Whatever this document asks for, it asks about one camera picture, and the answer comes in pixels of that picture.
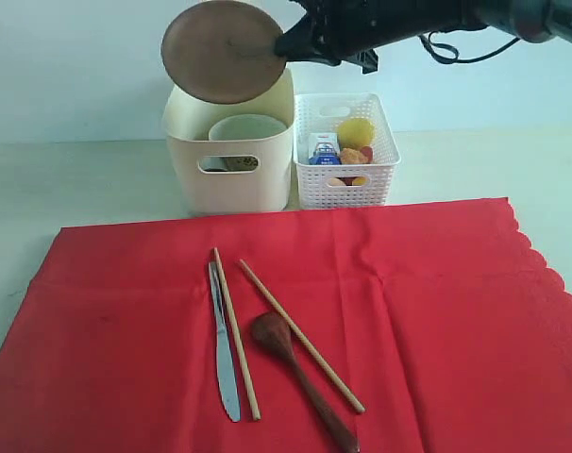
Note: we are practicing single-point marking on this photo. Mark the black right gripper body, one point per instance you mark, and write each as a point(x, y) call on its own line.
point(353, 30)

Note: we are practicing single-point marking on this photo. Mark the yellow lemon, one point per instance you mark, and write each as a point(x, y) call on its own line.
point(355, 133)

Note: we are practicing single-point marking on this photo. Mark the brown round plate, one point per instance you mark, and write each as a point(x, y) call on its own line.
point(222, 52)

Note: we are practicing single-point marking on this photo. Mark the blue white milk carton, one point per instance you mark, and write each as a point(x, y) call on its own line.
point(323, 149)

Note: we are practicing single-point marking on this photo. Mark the fried breaded nugget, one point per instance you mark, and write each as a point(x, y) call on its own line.
point(350, 156)

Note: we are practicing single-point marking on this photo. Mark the red sausage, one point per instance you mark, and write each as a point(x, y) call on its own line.
point(368, 153)

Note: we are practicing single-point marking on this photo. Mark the brown egg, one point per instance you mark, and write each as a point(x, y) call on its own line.
point(336, 182)

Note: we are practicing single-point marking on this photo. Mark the yellow cheese wedge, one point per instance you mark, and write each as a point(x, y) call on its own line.
point(359, 181)

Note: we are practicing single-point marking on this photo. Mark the dark wooden spoon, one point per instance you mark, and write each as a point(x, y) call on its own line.
point(273, 334)

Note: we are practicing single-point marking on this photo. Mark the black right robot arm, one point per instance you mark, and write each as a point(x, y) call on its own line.
point(528, 21)

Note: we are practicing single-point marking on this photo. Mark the white perforated plastic basket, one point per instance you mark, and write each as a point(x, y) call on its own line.
point(323, 112)

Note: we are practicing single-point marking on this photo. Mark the cream plastic storage bin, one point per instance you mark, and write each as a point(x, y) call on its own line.
point(186, 122)

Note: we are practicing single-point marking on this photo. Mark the red table cloth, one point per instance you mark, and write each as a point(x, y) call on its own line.
point(441, 318)

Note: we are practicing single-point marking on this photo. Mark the metal table knife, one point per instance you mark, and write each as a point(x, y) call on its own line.
point(225, 371)

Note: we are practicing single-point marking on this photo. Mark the right wooden chopstick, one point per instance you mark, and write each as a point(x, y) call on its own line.
point(336, 380)

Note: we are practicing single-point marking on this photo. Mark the wooden chopstick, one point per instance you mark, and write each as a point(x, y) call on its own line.
point(234, 328)
point(336, 380)

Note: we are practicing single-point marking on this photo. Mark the left wooden chopstick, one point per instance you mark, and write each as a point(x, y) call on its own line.
point(234, 328)

